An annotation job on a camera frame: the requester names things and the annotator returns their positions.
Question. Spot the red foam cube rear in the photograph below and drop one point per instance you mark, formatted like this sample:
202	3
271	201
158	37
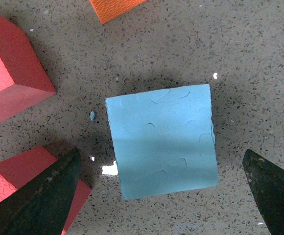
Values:
23	81

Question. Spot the red foam cube front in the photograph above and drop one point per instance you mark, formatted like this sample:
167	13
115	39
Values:
17	171

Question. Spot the orange foam cube left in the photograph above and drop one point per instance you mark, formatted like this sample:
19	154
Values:
107	10

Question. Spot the red foam cube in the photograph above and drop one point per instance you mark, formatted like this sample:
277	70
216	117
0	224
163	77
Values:
17	171
23	81

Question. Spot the dented light blue foam cube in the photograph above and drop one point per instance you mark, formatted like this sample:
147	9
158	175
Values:
163	141

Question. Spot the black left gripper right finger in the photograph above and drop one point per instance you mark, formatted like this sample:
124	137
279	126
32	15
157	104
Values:
266	181

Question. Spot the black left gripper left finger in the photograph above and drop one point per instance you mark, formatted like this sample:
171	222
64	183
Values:
41	206

